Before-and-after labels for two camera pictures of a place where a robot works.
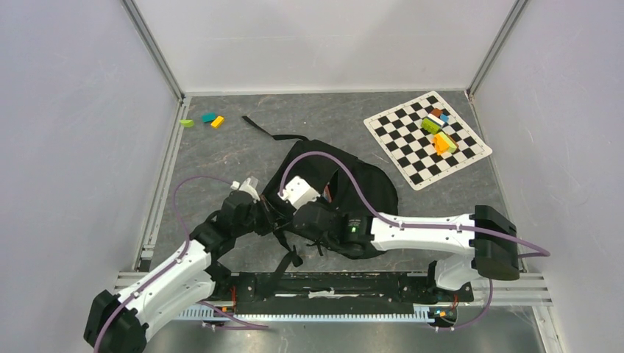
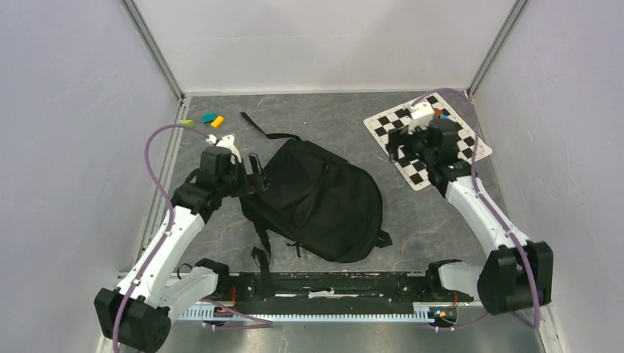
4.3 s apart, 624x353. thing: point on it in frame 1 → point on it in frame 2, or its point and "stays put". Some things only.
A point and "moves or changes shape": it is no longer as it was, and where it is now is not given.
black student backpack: x=340 y=222 moves or changes shape
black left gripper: x=272 y=218 → x=249 y=182
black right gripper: x=335 y=210 → x=396 y=137
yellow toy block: x=218 y=121 stays put
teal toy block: x=208 y=117 stays put
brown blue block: x=438 y=112 stays put
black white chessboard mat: x=399 y=134 stays put
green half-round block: x=187 y=123 stays put
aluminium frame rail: x=144 y=262 stays put
